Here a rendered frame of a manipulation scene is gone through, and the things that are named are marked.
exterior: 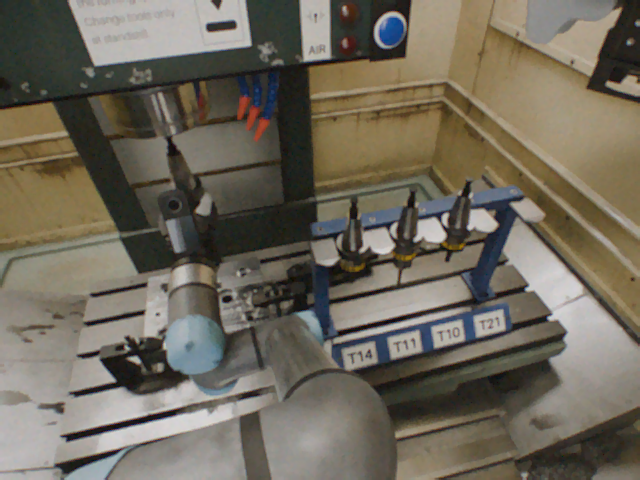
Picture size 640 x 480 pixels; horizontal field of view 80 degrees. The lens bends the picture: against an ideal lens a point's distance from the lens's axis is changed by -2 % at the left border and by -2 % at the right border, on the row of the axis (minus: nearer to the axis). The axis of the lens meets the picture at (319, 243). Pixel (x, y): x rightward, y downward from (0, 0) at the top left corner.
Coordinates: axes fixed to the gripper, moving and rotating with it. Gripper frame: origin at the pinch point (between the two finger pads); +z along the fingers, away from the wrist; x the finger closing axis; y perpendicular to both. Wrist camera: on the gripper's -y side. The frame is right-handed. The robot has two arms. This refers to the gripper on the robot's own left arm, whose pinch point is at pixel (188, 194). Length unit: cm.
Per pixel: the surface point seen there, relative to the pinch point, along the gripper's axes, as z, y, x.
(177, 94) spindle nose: -8.0, -22.4, 4.2
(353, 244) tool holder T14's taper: -16.3, 6.0, 28.2
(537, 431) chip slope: -43, 58, 70
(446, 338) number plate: -23, 37, 50
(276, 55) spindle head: -21.6, -30.5, 17.0
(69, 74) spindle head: -21.5, -31.3, -3.7
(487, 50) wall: 59, 3, 101
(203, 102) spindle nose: -4.9, -19.4, 7.2
